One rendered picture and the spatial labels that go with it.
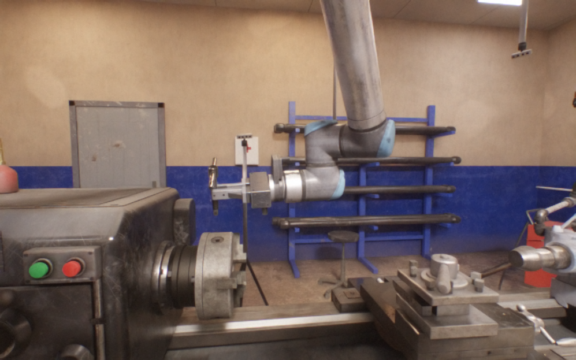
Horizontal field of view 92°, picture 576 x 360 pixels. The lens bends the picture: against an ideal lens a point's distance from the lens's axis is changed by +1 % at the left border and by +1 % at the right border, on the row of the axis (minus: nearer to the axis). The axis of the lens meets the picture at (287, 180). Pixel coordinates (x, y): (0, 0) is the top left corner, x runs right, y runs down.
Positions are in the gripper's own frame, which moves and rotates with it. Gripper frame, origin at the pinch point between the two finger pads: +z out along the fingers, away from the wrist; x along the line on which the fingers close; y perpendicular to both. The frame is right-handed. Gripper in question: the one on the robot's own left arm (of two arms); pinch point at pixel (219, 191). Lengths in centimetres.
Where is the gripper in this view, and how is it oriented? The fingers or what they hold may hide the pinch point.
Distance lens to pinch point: 77.5
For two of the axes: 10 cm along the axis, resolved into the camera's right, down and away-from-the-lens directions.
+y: 0.0, 9.2, 4.0
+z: -9.9, 0.7, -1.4
